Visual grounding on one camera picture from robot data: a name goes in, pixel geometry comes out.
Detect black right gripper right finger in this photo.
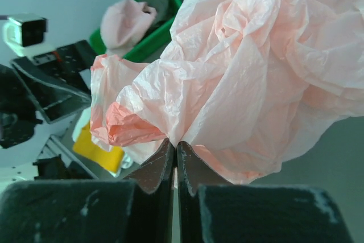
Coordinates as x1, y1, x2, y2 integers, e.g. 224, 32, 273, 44
176, 142, 352, 242

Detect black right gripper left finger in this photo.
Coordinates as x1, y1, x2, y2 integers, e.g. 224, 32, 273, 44
1, 140, 174, 242

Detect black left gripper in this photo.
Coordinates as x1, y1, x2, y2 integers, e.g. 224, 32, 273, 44
10, 40, 92, 123

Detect pink plastic bag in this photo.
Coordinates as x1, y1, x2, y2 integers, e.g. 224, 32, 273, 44
90, 0, 363, 184

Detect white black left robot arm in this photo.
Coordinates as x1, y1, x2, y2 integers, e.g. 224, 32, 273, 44
1, 40, 96, 148

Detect white folded cloth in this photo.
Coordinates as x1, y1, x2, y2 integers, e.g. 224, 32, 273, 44
72, 108, 134, 177

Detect orange folded cloth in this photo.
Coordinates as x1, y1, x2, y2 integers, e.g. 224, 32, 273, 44
72, 123, 124, 174

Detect pink baseball cap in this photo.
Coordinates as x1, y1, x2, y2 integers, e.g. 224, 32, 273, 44
100, 0, 157, 57

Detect green plastic bin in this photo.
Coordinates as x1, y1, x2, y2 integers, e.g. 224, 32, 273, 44
89, 0, 181, 63

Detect dark grey cloth in bin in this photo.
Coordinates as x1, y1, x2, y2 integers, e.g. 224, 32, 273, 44
148, 0, 175, 26

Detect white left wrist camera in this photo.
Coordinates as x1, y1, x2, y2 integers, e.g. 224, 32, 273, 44
1, 13, 56, 59

